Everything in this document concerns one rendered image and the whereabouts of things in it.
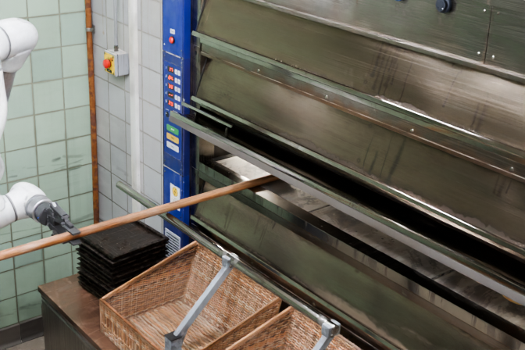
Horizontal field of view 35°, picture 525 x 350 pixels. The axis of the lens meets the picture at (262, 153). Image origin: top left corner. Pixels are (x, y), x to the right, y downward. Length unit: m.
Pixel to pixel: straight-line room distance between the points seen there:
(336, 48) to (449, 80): 0.45
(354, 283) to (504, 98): 0.92
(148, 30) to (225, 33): 0.58
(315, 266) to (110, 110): 1.46
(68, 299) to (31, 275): 0.71
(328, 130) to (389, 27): 0.44
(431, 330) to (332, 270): 0.45
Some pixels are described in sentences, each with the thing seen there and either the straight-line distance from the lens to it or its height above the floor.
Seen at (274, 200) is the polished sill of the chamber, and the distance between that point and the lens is 3.12.
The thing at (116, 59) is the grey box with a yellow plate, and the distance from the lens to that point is 3.76.
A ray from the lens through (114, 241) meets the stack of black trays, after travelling 3.59.
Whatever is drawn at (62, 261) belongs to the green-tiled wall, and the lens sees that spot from 4.41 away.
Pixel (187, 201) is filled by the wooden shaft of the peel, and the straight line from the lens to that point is 3.04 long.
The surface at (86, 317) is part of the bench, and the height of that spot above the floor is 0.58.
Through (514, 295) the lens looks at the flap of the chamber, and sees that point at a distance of 2.24.
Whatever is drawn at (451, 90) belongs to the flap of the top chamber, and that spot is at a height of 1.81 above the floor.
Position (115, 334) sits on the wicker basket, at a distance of 3.36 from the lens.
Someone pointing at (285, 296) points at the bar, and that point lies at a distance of 2.55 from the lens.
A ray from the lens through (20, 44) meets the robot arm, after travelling 3.09.
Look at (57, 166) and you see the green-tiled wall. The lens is 4.19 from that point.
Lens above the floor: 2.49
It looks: 22 degrees down
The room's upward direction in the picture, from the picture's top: 2 degrees clockwise
